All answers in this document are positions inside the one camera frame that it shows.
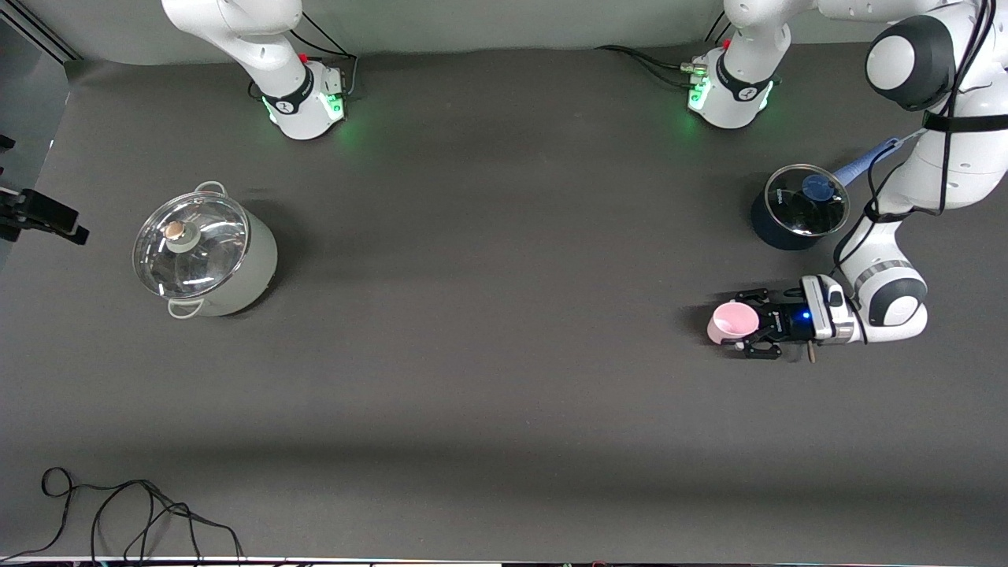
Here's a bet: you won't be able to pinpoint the dark metal frame rail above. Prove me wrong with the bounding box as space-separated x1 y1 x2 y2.
0 0 80 64

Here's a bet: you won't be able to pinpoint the black cables at left arm base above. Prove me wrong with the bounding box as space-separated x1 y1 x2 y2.
595 12 737 89

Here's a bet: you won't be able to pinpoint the glass lid with grey knob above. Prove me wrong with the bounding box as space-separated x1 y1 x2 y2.
132 191 250 300

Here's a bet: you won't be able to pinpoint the pink plastic cup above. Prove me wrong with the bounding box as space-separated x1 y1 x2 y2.
706 303 761 346

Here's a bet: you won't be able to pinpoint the grey stockpot with loop handles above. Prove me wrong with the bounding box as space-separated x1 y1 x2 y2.
132 181 278 319

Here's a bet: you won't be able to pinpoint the dark blue saucepan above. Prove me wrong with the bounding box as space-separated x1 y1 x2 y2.
750 138 902 251

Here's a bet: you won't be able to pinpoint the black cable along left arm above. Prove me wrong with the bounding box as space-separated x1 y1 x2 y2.
833 0 995 272

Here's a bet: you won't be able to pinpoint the thin black loose cable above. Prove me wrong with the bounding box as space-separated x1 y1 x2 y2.
0 467 245 561

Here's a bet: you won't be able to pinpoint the black cables at right arm base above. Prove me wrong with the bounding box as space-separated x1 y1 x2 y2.
248 12 359 103

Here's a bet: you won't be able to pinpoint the black cables at arm base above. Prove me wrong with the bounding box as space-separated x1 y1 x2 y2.
595 12 737 89
248 12 359 103

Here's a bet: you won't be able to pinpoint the glass lid with blue knob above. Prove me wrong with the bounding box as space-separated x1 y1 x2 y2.
765 164 851 237

